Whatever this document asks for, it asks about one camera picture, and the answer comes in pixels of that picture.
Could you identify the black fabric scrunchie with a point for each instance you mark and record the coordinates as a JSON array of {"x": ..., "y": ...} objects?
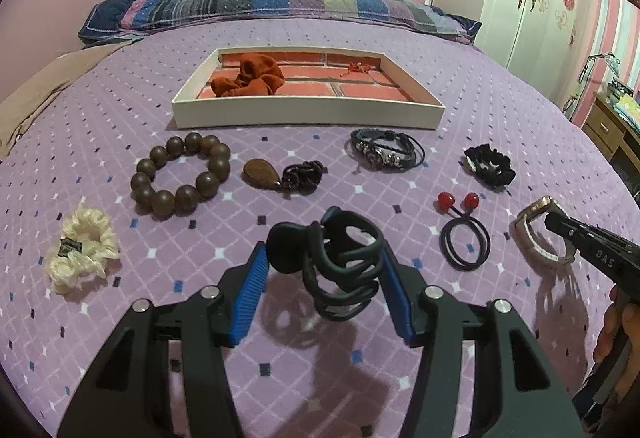
[{"x": 495, "y": 168}]

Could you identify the wooden desk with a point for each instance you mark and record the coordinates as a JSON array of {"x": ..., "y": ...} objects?
[{"x": 606, "y": 123}]

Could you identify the white tray with brick lining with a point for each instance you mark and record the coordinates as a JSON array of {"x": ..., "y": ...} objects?
[{"x": 310, "y": 113}]

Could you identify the person's right hand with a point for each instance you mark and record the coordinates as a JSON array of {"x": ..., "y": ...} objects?
[{"x": 606, "y": 325}]

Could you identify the cream satin scrunchie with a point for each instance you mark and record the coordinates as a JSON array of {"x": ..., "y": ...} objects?
[{"x": 90, "y": 228}]

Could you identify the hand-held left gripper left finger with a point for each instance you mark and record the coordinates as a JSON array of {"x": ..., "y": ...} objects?
[{"x": 247, "y": 298}]

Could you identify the patchwork striped pillow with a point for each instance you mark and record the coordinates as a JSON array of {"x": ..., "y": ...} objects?
[{"x": 300, "y": 0}]

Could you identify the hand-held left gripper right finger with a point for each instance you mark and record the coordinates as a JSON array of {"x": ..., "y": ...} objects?
[{"x": 398, "y": 300}]

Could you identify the purple diamond pattern bedspread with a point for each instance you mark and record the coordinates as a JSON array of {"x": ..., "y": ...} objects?
[{"x": 200, "y": 243}]

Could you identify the black hair claw clip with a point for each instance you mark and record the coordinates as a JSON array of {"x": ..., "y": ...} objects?
[{"x": 285, "y": 248}]

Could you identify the white wardrobe with red decals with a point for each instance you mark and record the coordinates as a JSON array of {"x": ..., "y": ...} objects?
[{"x": 525, "y": 17}]

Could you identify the pink cushion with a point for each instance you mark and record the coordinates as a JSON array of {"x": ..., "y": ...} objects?
[{"x": 50, "y": 17}]

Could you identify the beige blanket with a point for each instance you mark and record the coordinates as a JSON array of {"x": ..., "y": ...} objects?
[{"x": 40, "y": 87}]

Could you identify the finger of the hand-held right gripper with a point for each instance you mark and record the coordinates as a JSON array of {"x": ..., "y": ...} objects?
[{"x": 565, "y": 227}]

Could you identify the orange fabric scrunchie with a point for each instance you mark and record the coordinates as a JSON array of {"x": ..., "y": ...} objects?
[{"x": 245, "y": 78}]

